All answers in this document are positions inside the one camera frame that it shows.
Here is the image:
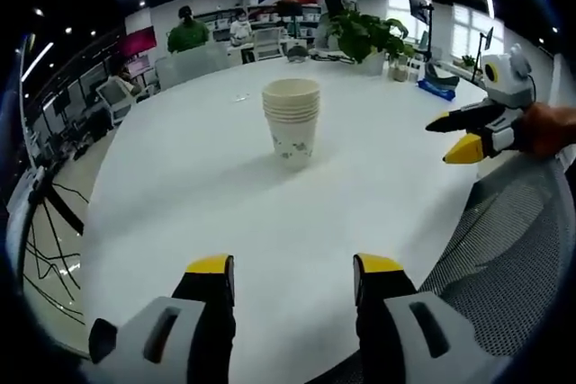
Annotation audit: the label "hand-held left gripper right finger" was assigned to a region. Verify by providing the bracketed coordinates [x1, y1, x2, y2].
[352, 252, 485, 384]

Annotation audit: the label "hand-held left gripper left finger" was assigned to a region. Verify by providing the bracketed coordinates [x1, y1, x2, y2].
[117, 254, 238, 384]

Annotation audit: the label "group of paper cups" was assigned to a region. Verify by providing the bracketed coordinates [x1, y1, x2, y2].
[261, 78, 321, 173]

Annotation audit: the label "person's right hand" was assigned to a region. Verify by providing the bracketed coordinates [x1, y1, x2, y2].
[516, 103, 576, 160]

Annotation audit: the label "small screen on pole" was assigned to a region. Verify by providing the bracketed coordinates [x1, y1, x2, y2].
[474, 26, 496, 84]

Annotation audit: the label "small glass plant jar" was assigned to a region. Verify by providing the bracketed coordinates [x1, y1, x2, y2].
[386, 58, 407, 84]

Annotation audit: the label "grey mesh office chair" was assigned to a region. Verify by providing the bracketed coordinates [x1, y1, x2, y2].
[418, 156, 568, 358]

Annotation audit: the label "white table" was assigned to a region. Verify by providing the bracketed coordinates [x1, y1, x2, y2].
[83, 54, 490, 384]

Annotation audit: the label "black monitor on stand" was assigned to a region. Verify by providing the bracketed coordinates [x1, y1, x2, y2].
[407, 0, 437, 64]

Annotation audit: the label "green potted plant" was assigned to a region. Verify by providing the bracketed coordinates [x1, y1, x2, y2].
[328, 10, 416, 78]

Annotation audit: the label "grey round device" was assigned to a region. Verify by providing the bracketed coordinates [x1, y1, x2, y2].
[287, 45, 311, 64]

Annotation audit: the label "white office chair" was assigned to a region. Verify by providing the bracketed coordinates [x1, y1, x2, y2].
[254, 27, 285, 62]
[96, 76, 137, 127]

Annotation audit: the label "grey chair back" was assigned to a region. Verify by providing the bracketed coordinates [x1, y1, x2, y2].
[155, 41, 231, 91]

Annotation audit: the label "pink display screen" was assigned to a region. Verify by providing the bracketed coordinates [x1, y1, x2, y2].
[117, 26, 158, 58]

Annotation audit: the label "black floor cables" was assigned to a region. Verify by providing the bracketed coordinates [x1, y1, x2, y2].
[22, 185, 87, 327]

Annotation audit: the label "black cable on table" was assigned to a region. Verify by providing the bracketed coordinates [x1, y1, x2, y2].
[308, 51, 357, 66]

